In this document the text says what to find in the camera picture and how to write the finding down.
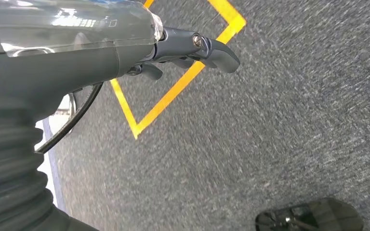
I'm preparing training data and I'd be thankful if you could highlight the yellow floor tape square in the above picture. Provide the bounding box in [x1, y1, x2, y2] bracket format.
[110, 0, 247, 140]

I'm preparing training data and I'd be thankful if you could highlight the black robot left foot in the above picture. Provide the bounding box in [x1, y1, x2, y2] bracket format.
[254, 197, 364, 231]

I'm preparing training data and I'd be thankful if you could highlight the black camera cable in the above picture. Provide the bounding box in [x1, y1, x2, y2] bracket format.
[35, 82, 105, 154]

